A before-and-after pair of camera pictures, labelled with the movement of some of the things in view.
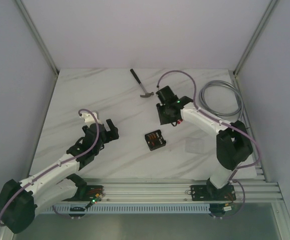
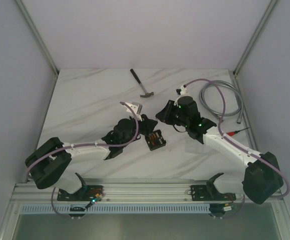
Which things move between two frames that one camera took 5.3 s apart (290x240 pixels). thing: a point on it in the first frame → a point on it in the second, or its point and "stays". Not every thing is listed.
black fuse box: [155, 140] stays
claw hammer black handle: [135, 76] stays
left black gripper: [107, 132] → [146, 124]
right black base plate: [210, 193] stays
